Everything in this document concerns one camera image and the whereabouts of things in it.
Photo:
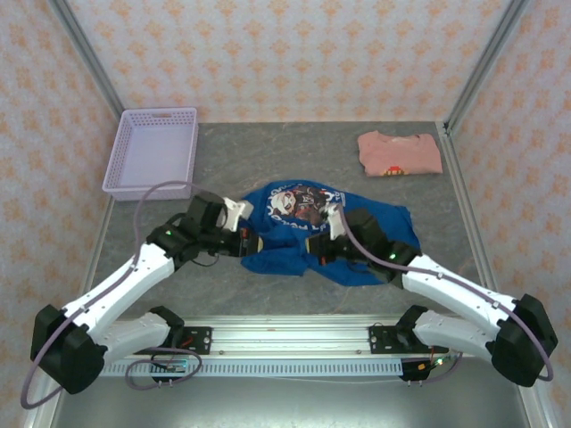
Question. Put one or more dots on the blue t-shirt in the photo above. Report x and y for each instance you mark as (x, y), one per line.
(276, 263)

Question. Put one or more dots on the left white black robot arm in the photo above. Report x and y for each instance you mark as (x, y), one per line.
(134, 276)

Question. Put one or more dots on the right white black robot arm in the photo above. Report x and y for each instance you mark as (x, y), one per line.
(446, 292)

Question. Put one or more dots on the pink folded t-shirt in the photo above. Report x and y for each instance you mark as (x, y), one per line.
(401, 151)

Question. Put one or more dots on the lavender plastic basket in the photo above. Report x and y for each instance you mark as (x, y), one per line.
(151, 147)

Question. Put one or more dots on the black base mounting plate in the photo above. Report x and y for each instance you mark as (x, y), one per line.
(203, 339)
(379, 339)

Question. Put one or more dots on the small controller board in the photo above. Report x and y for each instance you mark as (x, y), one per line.
(176, 366)
(424, 366)

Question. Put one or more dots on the wide aluminium base rail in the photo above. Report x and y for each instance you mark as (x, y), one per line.
(290, 339)

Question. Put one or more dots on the aluminium frame post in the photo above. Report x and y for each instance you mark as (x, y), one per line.
(89, 58)
(490, 58)

